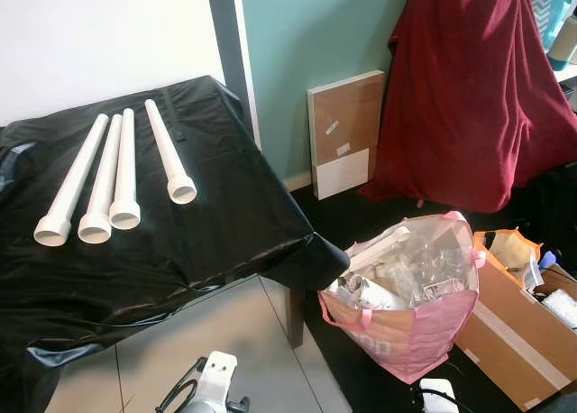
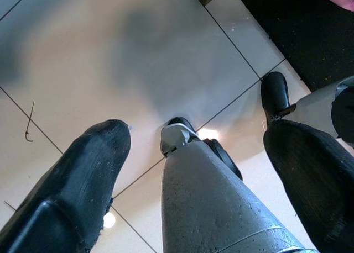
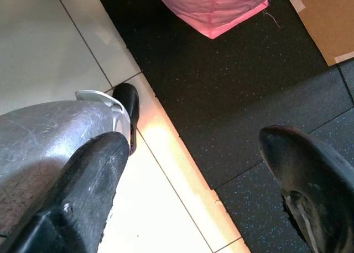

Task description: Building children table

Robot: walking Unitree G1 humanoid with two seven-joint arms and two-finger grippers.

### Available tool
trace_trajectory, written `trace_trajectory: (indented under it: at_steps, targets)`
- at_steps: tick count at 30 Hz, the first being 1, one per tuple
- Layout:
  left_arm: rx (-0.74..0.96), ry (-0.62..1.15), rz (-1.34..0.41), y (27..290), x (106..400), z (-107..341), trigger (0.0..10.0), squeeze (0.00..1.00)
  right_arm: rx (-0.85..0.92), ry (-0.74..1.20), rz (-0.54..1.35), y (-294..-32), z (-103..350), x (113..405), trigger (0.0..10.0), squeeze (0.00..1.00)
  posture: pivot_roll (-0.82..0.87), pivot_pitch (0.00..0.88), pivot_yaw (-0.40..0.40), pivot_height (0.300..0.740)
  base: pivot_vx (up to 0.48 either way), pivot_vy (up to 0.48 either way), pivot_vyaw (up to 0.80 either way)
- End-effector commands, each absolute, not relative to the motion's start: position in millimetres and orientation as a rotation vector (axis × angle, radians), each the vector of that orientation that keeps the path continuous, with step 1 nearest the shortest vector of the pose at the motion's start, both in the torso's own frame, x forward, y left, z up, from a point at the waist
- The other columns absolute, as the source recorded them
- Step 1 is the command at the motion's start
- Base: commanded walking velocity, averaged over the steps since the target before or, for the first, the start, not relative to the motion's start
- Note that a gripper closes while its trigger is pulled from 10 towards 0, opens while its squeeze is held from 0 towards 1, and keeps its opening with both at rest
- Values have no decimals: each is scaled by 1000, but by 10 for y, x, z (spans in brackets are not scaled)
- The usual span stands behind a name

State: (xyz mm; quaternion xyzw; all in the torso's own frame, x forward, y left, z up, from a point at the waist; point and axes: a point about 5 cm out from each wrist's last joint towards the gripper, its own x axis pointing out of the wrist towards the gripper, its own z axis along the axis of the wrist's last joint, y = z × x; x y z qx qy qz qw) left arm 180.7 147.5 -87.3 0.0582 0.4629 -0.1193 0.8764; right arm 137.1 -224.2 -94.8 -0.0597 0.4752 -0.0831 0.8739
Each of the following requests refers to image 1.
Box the orange bag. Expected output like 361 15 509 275
473 228 545 292

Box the white bubble wrap roll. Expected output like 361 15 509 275
544 289 577 331

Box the dark red cloth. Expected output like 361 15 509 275
359 0 577 214

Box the brown cardboard box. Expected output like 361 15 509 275
453 251 577 412

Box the white and teal water bottle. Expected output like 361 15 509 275
546 7 577 71

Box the crumpled clear plastic wrap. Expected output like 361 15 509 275
374 224 477 307

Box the teal chevron pattern bag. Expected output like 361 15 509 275
526 0 577 49

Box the pink plastic bag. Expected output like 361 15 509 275
317 211 485 385

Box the brown and white flat board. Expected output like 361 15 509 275
307 69 387 200

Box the dark wooden table leg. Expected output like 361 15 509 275
284 287 306 349

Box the black plastic table cover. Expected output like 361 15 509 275
0 74 351 413

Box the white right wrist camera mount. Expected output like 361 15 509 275
420 378 459 413

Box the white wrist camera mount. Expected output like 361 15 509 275
420 378 459 413
188 350 239 413

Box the dark grey wall trim strip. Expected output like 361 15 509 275
205 0 261 148

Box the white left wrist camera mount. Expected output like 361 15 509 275
188 350 239 413

